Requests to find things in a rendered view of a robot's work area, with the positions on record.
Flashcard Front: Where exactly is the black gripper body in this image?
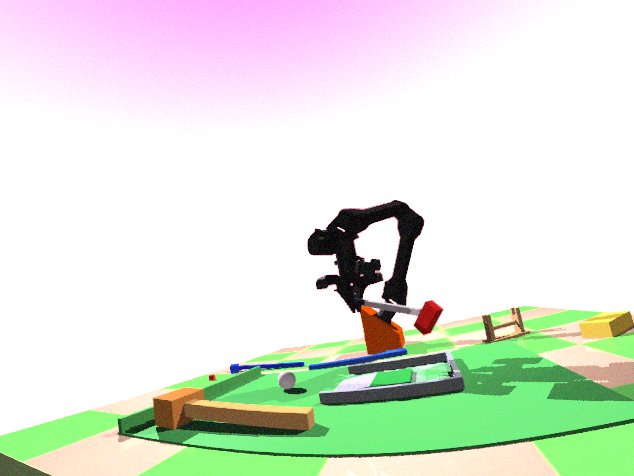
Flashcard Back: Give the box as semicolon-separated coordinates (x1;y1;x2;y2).
316;252;384;290

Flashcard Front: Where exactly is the white golf ball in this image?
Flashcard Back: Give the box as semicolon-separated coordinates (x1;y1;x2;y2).
278;371;296;389

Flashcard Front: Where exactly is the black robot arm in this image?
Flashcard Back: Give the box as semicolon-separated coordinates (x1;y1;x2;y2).
307;200;425;306

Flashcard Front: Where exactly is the yellow block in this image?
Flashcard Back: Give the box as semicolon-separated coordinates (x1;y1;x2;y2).
579;311;634;338

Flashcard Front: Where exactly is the large green flat mat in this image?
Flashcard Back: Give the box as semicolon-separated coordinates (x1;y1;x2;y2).
117;340;634;457

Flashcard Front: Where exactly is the blue golf putter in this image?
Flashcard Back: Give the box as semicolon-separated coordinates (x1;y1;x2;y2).
230;362;305;374

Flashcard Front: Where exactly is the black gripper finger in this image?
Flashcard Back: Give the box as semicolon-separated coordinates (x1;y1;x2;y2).
334;284;356;313
353;283;370;312

